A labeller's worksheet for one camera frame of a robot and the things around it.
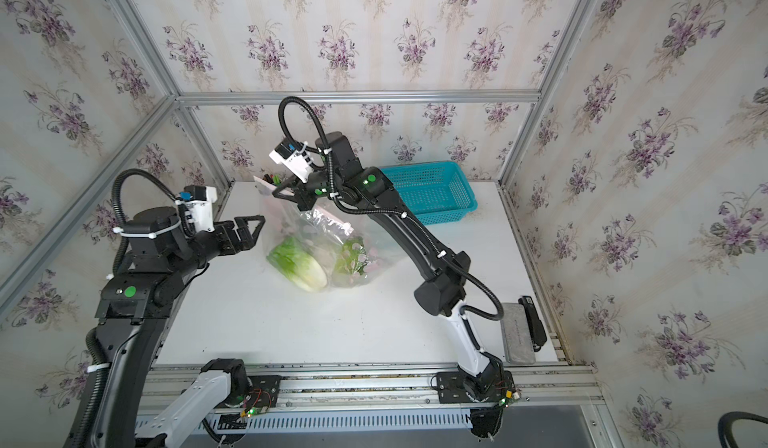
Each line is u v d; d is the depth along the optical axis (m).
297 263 0.79
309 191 0.61
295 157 0.58
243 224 0.56
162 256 0.45
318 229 0.99
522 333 0.80
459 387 0.69
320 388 0.75
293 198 0.65
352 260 0.89
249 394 0.72
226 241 0.55
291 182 0.61
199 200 0.54
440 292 0.50
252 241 0.58
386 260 0.94
